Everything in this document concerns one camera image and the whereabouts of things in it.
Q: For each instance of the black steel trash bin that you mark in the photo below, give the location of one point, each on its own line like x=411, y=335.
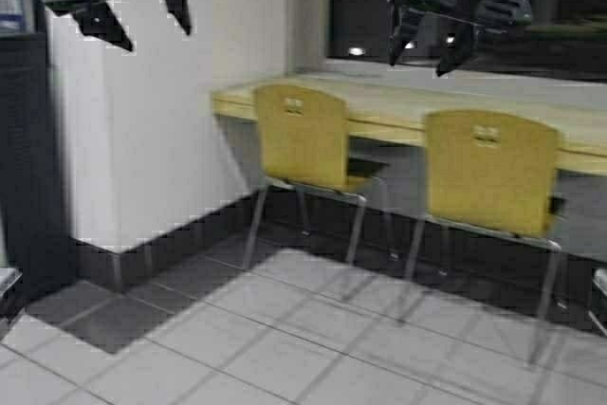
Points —
x=33, y=205

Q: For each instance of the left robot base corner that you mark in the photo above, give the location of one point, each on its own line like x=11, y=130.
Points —
x=11, y=279

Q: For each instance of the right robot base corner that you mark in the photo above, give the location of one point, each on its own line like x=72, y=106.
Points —
x=597, y=305

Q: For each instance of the yellow wooden chair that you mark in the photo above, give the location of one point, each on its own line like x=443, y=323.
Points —
x=304, y=145
x=494, y=174

